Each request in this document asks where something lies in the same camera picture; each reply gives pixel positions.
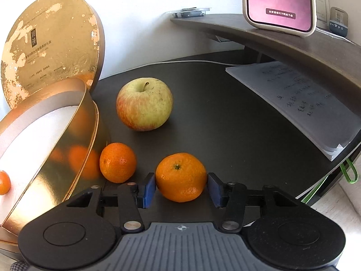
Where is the dark curved shelf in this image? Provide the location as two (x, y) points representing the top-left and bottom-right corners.
(170, 13), (361, 113)

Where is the gold gift box base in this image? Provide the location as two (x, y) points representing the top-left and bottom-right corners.
(1, 78), (110, 259)

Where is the smartphone pink screen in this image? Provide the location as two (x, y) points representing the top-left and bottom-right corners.
(242, 0), (317, 37)

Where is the mandarin orange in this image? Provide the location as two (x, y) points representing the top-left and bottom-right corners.
(155, 152), (207, 203)
(99, 143), (137, 184)
(0, 170), (11, 195)

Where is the gold round box lid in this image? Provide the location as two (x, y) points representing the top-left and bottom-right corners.
(1, 0), (105, 108)

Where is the framed certificate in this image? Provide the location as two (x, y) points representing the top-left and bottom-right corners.
(312, 0), (351, 37)

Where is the paper stack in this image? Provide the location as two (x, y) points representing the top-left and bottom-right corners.
(226, 61), (360, 161)

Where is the green strap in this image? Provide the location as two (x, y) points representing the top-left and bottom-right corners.
(300, 157), (359, 204)

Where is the yellow-red apple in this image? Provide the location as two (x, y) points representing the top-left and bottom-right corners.
(116, 78), (173, 131)

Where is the clear tray with glasses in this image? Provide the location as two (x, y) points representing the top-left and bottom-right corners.
(173, 7), (210, 18)

